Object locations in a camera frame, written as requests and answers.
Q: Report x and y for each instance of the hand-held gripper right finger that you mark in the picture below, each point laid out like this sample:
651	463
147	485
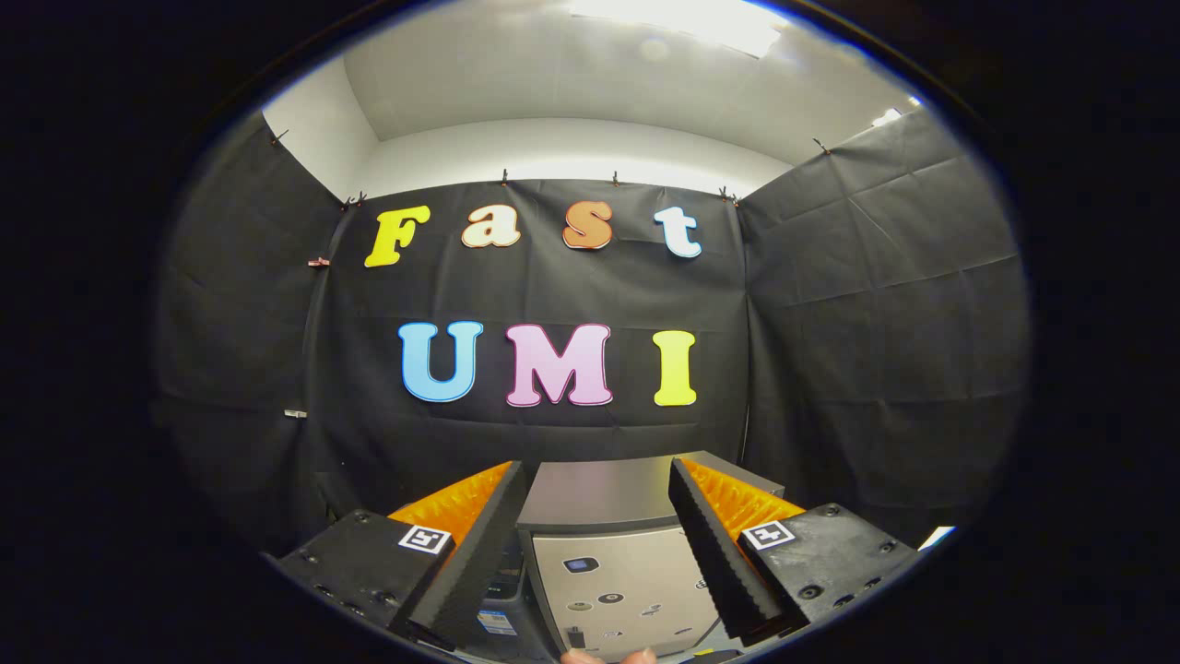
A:
714	553

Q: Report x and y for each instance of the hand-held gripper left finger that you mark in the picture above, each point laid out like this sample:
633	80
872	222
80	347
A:
479	563

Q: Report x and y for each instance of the black washing machine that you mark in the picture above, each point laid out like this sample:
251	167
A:
507	599

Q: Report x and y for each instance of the black backdrop cloth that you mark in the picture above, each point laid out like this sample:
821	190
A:
876	323

